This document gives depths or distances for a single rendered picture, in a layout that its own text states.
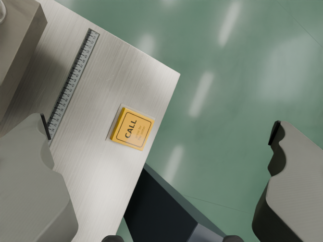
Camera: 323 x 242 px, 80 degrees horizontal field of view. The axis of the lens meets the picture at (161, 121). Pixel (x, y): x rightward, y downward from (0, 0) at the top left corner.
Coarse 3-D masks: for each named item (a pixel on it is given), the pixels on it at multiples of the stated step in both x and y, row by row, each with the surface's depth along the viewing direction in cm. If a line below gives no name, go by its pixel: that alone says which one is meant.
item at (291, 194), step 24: (288, 144) 9; (312, 144) 9; (288, 168) 8; (312, 168) 8; (264, 192) 7; (288, 192) 6; (312, 192) 7; (264, 216) 6; (288, 216) 6; (312, 216) 6; (264, 240) 6; (288, 240) 6; (312, 240) 5
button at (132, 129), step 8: (128, 112) 38; (136, 112) 39; (120, 120) 38; (128, 120) 39; (136, 120) 39; (144, 120) 40; (152, 120) 41; (120, 128) 38; (128, 128) 39; (136, 128) 39; (144, 128) 40; (112, 136) 38; (120, 136) 38; (128, 136) 39; (136, 136) 39; (144, 136) 40; (128, 144) 39; (136, 144) 40; (144, 144) 40
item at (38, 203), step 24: (24, 120) 9; (0, 144) 8; (24, 144) 8; (0, 168) 7; (24, 168) 7; (48, 168) 7; (0, 192) 6; (24, 192) 6; (48, 192) 6; (0, 216) 5; (24, 216) 5; (48, 216) 5; (72, 216) 6; (0, 240) 5; (24, 240) 5; (48, 240) 5
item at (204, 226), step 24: (144, 168) 95; (144, 192) 79; (168, 192) 69; (144, 216) 70; (168, 216) 60; (192, 216) 55; (144, 240) 62; (168, 240) 55; (192, 240) 50; (216, 240) 54
